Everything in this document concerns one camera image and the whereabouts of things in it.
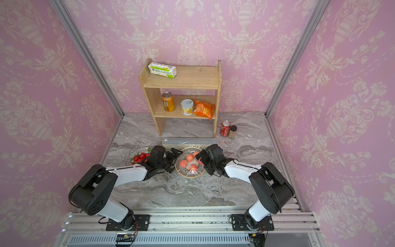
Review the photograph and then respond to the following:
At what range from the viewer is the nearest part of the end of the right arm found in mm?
674

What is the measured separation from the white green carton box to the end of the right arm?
0.42 meters

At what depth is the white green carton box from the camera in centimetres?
78
